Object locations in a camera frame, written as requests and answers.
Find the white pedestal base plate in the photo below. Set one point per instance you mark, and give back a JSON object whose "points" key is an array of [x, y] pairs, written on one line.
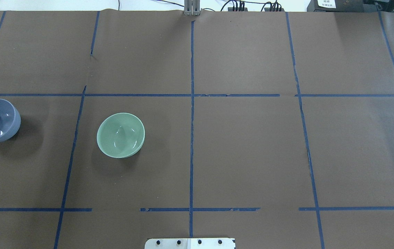
{"points": [[190, 243]]}

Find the grey aluminium frame post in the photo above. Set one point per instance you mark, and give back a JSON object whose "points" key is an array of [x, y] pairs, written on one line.
{"points": [[192, 8]]}

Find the green bowl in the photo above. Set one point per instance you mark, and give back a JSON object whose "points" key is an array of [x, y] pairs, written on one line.
{"points": [[121, 135]]}

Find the black equipment box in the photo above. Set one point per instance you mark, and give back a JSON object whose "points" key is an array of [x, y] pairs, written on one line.
{"points": [[354, 6]]}

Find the black USB hub left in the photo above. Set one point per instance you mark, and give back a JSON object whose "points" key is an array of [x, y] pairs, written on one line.
{"points": [[237, 6]]}

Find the black usb hub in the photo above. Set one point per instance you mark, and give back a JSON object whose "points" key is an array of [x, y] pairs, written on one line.
{"points": [[237, 6], [272, 7]]}

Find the black USB hub right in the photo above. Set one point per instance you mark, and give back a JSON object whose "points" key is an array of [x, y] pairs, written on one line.
{"points": [[272, 7]]}

